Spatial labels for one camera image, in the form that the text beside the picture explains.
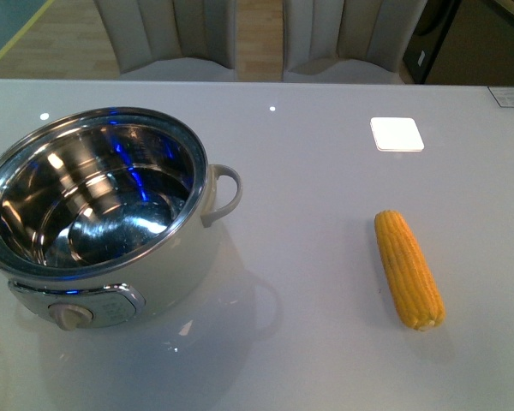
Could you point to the black washing machine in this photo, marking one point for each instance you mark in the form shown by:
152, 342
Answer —
429, 35

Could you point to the left beige upholstered chair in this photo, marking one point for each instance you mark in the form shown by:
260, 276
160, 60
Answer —
165, 40

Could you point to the label sticker on table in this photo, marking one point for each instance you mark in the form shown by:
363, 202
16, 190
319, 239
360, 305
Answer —
503, 95

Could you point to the beige upholstered chair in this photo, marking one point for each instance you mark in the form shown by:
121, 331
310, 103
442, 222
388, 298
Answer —
165, 40
347, 41

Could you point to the yellow corn cob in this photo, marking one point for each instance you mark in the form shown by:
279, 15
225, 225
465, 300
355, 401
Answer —
414, 292

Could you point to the white electric cooking pot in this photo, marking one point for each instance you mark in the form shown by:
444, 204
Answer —
107, 215

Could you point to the right beige upholstered chair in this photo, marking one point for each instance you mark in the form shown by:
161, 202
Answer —
347, 41

